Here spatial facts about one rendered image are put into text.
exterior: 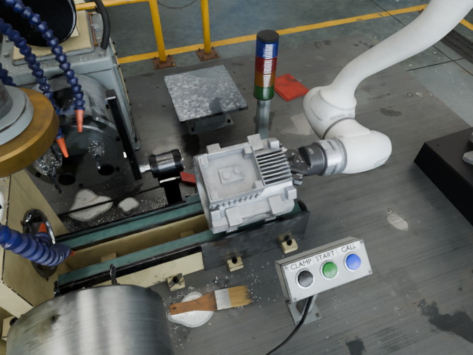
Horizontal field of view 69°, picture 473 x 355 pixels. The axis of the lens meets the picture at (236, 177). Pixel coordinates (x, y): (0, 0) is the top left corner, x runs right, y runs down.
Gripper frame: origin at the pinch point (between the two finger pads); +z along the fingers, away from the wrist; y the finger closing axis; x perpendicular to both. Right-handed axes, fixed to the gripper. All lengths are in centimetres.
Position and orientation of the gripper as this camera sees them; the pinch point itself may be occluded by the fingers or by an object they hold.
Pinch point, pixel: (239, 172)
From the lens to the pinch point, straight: 79.8
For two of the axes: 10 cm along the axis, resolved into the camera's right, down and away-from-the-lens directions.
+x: -1.3, 6.7, 7.3
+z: -9.4, 1.7, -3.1
